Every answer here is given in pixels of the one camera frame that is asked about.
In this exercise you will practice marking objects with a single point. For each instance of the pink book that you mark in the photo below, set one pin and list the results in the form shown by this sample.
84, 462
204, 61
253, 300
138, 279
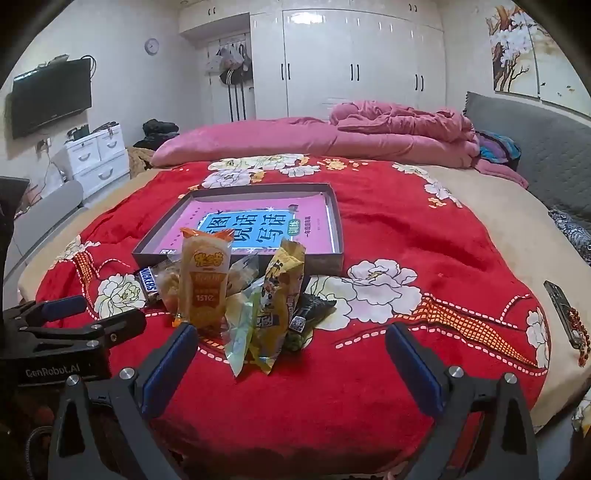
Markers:
258, 207

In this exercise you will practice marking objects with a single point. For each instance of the grey padded headboard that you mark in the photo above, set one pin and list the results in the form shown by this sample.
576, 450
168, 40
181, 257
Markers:
531, 138

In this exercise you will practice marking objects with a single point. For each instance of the black snack packet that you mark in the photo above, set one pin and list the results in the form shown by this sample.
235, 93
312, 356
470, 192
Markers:
318, 307

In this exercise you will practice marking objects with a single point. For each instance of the white drawer chest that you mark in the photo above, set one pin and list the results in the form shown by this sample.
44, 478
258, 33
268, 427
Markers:
99, 157

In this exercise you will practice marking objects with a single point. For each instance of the brown fuzzy cloth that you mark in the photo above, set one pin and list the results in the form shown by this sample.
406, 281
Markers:
138, 161

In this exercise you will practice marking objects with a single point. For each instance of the shallow grey cardboard box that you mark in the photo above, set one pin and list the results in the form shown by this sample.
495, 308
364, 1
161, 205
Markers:
334, 221

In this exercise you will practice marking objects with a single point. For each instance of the black remote control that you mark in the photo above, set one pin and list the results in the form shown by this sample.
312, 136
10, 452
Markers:
561, 309

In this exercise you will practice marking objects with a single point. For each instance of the black hanging bag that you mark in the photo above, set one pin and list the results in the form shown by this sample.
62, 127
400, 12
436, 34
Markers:
238, 76

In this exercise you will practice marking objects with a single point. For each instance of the red floral blanket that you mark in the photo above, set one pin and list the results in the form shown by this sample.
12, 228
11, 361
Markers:
392, 230
508, 230

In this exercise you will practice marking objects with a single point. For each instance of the dark patterned cloth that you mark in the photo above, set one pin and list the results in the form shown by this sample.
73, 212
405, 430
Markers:
572, 235

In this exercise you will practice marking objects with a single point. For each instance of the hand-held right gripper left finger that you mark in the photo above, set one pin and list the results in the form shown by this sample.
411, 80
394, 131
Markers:
168, 369

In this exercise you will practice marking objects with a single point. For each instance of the pale green snack packet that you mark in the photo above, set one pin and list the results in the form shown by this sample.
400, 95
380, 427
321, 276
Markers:
240, 350

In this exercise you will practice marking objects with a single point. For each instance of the white wardrobe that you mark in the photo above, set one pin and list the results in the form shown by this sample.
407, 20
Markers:
323, 55

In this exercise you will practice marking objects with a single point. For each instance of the colourful clothes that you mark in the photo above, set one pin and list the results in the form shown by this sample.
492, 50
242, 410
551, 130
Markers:
498, 147

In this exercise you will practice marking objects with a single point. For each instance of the folded pink duvet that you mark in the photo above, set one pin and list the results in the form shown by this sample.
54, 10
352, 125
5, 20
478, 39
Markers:
258, 138

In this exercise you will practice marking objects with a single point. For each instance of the yellow snack packet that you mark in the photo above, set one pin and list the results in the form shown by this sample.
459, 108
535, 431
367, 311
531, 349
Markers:
277, 277

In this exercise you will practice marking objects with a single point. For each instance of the crumpled pink quilt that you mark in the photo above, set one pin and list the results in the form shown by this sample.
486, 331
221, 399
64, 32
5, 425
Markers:
397, 117

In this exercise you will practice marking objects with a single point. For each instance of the wall socket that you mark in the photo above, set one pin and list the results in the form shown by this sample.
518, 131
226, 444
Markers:
42, 145

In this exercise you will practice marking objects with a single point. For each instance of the round wall clock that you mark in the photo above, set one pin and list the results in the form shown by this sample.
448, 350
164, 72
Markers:
152, 45

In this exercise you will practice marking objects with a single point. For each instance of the brown chocolate bar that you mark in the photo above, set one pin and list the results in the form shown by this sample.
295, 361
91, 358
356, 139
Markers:
148, 281

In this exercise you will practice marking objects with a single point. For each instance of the grey hanging bag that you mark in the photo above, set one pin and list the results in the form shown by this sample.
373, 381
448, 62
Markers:
229, 57

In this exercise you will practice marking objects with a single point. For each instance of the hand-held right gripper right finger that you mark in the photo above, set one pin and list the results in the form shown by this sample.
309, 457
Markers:
413, 374

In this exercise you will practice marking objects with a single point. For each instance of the orange bread packet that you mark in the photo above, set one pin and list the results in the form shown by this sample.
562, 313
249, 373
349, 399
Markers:
203, 286

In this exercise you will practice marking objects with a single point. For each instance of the wall-mounted television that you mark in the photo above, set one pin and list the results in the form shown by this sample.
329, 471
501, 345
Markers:
51, 99

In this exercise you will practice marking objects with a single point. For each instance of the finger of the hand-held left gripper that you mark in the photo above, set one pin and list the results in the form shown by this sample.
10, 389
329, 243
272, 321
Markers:
120, 325
62, 307

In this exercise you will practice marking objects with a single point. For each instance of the flower wall painting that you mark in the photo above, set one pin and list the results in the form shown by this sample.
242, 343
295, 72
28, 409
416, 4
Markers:
512, 50

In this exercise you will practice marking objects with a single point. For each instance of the clear meat floss pastry packet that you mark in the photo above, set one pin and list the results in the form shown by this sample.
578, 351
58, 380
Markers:
167, 284

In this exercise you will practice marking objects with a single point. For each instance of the green wrapped candy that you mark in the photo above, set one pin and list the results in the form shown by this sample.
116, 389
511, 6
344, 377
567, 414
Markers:
293, 342

